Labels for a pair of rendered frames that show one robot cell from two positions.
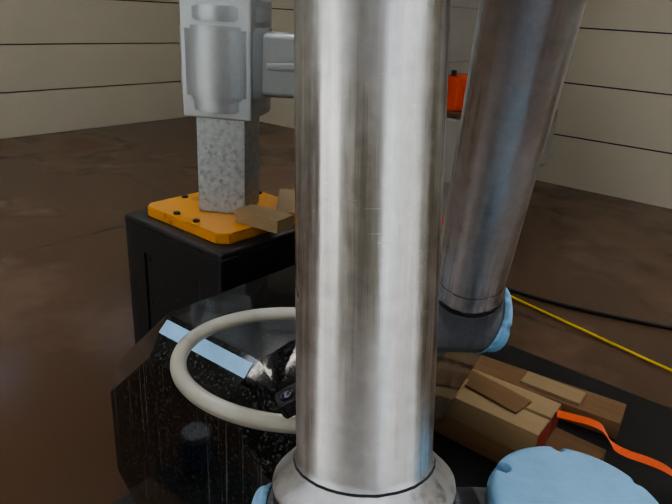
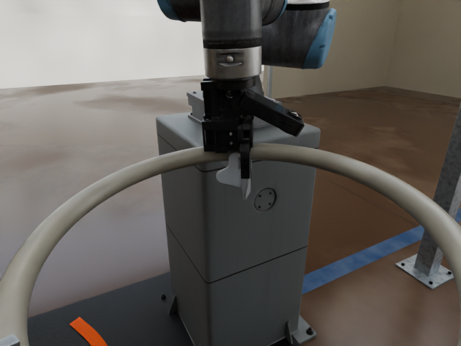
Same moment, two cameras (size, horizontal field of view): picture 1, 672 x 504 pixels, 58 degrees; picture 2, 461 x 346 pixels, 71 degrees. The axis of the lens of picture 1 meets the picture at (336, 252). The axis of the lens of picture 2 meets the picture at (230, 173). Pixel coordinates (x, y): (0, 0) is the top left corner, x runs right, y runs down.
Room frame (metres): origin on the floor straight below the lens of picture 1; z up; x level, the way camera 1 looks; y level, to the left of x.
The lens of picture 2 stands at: (1.32, 0.18, 1.12)
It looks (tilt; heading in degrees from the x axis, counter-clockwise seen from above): 24 degrees down; 203
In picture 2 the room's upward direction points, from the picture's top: straight up
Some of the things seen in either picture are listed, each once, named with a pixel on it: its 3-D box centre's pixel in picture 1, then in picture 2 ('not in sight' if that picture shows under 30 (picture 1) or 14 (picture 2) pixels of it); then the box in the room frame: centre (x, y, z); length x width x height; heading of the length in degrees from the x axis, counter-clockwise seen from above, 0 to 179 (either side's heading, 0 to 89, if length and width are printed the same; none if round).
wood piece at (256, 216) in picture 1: (264, 218); not in sight; (2.15, 0.27, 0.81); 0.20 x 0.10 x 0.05; 59
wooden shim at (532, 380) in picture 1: (552, 388); not in sight; (2.20, -0.95, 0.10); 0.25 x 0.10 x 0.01; 55
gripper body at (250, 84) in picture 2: not in sight; (230, 114); (0.83, -0.04, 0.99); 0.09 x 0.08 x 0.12; 108
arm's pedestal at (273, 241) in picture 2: not in sight; (232, 232); (0.38, -0.22, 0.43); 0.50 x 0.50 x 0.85; 52
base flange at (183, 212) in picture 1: (230, 210); not in sight; (2.35, 0.44, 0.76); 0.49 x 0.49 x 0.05; 51
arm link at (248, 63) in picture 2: not in sight; (232, 62); (0.83, -0.03, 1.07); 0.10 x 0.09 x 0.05; 18
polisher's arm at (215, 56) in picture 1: (281, 64); not in sight; (2.34, 0.24, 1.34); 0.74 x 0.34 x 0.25; 87
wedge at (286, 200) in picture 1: (289, 201); not in sight; (2.38, 0.20, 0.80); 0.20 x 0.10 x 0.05; 2
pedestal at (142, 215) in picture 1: (231, 297); not in sight; (2.35, 0.44, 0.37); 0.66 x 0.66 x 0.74; 51
